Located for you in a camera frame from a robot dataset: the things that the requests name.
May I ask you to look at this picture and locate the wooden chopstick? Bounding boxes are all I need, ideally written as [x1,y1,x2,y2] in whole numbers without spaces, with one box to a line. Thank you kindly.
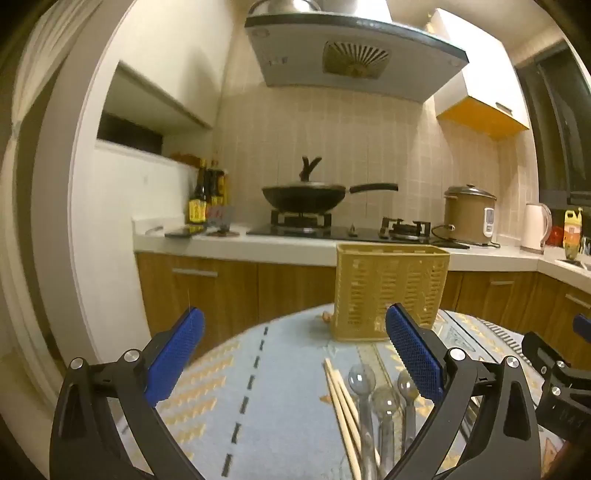
[332,368,361,436]
[324,358,362,480]
[324,358,362,475]

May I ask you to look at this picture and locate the clear plastic spoon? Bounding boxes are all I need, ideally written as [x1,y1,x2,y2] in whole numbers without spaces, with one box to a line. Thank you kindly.
[348,363,378,479]
[397,370,419,452]
[372,385,397,479]

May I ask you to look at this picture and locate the yellow oil bottle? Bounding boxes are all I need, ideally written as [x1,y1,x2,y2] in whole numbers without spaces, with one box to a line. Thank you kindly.
[563,208,583,261]

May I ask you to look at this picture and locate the white electric kettle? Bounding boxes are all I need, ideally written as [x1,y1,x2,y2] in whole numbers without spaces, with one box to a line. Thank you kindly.
[520,203,552,254]

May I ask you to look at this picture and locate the brown rice cooker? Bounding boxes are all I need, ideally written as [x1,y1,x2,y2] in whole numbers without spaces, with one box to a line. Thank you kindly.
[444,184,497,245]

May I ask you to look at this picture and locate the light blue patterned tablecloth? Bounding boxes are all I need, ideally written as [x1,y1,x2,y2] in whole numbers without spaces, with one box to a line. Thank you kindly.
[110,303,567,480]

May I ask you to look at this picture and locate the wooden base cabinets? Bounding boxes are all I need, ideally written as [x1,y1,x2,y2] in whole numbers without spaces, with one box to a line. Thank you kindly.
[135,252,590,369]

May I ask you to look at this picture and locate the tan plastic utensil basket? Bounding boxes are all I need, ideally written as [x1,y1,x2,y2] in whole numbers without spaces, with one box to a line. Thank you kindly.
[331,243,450,342]

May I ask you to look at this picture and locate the dark window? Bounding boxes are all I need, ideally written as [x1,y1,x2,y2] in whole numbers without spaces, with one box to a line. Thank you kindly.
[517,41,590,209]

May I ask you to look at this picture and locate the grey phone stand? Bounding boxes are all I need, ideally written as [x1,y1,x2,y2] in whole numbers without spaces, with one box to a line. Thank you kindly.
[205,205,239,238]

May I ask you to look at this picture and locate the dark soy sauce bottle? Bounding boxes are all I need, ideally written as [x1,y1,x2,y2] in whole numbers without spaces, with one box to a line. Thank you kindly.
[187,159,207,225]

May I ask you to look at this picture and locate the gas stove cooktop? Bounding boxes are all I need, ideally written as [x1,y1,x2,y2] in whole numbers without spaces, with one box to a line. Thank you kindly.
[247,210,469,250]

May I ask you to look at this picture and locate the dark vinegar bottle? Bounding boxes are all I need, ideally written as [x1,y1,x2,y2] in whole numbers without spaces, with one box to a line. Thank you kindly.
[207,159,229,206]

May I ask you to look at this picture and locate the black wok with lid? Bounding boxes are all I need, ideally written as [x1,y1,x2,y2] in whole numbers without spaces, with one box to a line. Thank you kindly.
[262,156,399,215]

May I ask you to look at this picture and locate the grey range hood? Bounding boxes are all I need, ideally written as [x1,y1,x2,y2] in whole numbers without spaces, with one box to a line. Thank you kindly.
[245,1,469,103]

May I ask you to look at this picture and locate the white wall cabinet orange bottom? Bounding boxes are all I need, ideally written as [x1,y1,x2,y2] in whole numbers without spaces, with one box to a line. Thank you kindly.
[429,8,530,140]

